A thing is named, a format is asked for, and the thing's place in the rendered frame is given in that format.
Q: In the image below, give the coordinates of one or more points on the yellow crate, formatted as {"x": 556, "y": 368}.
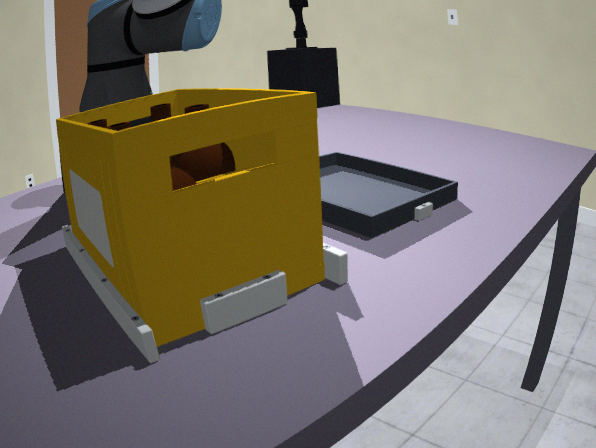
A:
{"x": 164, "y": 250}

